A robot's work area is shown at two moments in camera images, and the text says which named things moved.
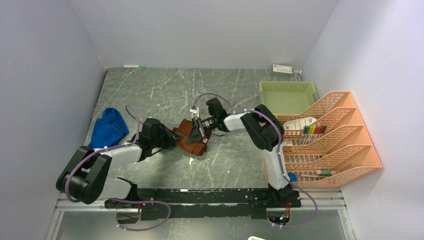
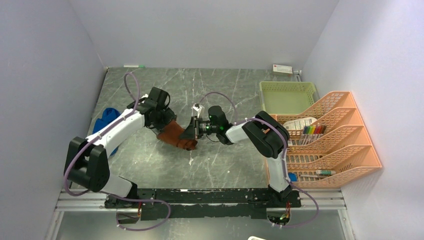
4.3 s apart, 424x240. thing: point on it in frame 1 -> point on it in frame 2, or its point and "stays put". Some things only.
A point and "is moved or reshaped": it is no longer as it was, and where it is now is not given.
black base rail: (236, 203) stays put
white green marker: (139, 66) stays put
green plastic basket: (288, 97) stays put
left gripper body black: (160, 140) -> (165, 116)
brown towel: (198, 148) is moved or reshaped
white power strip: (282, 70) stays put
